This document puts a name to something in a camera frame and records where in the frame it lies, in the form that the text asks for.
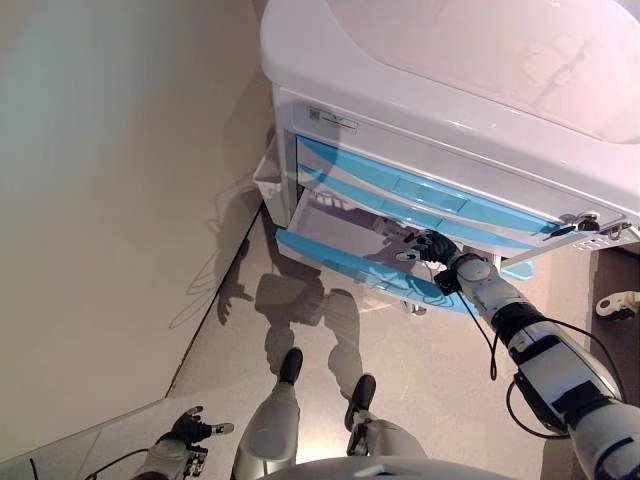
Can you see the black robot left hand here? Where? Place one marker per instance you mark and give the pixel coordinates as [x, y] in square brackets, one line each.
[187, 427]

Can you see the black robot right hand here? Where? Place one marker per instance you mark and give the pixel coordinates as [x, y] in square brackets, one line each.
[440, 247]

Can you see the blue white cart drawer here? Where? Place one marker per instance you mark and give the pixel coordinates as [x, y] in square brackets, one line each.
[430, 192]
[320, 250]
[350, 187]

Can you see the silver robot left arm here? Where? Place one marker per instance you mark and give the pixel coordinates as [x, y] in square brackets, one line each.
[165, 460]

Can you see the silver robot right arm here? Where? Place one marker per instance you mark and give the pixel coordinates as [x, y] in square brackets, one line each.
[550, 365]

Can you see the cart caster wheel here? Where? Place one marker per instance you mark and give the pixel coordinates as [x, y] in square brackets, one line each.
[415, 309]

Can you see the blue lidded waste bin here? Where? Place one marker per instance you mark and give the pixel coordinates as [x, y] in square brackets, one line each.
[520, 270]

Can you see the silver robot left leg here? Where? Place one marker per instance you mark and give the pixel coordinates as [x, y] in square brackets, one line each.
[272, 425]

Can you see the black key bunch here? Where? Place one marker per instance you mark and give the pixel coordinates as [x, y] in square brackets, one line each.
[590, 225]

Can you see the white medical cart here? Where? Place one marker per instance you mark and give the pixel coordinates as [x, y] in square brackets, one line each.
[400, 100]

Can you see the white perforated side basket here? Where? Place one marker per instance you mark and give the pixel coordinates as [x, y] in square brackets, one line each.
[595, 244]

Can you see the cart label sticker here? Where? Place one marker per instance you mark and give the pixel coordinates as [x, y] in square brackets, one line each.
[332, 120]

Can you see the grey robot torso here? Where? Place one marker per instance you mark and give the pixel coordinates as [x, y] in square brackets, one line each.
[385, 470]

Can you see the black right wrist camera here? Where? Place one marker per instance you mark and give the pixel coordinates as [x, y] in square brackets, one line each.
[446, 282]

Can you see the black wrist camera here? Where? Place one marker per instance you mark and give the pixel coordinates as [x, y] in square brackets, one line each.
[446, 282]
[195, 462]

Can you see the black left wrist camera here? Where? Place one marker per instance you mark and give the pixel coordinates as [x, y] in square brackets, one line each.
[195, 462]

